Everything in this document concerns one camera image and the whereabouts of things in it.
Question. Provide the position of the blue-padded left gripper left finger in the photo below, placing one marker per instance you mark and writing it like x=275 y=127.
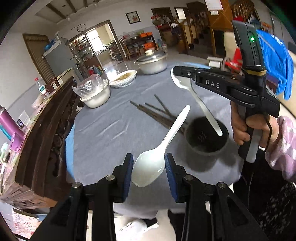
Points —
x=123 y=175

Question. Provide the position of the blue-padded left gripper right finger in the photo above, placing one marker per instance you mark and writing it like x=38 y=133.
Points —
x=175 y=174

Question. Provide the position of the white plastic spoon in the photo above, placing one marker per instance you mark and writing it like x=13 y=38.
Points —
x=150 y=164
x=185 y=83

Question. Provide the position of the dark chopstick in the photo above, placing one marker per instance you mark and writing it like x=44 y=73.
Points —
x=136 y=105
x=166 y=122
x=156 y=109
x=165 y=108

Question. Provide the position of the pink floral sleeve forearm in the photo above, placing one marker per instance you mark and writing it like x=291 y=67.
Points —
x=281 y=157

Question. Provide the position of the right hand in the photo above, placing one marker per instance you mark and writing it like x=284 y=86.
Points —
x=268 y=125

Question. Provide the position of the red plastic child chair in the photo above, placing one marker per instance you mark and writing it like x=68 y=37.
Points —
x=235 y=64

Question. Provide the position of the blue jacket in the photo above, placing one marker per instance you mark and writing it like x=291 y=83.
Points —
x=278 y=62

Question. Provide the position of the beige sofa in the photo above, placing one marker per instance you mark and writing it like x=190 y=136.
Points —
x=230 y=45

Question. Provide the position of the black utensil holder cup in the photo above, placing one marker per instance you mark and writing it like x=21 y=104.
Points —
x=203 y=139

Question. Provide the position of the grey tablecloth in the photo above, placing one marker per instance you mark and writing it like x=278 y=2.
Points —
x=104 y=135

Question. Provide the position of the dark carved wooden sideboard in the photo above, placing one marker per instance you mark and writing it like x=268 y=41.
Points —
x=38 y=176

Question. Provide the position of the white bowl with plastic bag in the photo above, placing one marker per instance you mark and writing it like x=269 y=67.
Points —
x=94 y=91

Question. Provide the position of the aluminium pot with lid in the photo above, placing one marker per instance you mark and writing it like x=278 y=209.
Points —
x=152 y=62

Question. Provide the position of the patterned bowl with food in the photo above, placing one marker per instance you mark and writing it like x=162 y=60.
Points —
x=123 y=79

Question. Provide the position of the purple thermos lid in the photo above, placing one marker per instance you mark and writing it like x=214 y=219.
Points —
x=16 y=142

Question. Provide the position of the clear plastic cup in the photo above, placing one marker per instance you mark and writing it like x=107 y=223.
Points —
x=23 y=120

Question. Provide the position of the clear water bottle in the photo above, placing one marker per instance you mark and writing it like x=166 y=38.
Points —
x=40 y=85

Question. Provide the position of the dark dining table background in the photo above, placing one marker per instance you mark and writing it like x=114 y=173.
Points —
x=139 y=45

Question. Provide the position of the purple thermos bottle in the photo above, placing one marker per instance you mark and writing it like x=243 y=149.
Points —
x=9 y=124

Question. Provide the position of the grey refrigerator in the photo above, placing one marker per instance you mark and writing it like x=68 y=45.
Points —
x=60 y=58

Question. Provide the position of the framed wall picture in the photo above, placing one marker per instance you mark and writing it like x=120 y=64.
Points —
x=133 y=17

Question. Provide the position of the round wall clock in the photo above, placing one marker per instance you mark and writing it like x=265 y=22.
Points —
x=81 y=27

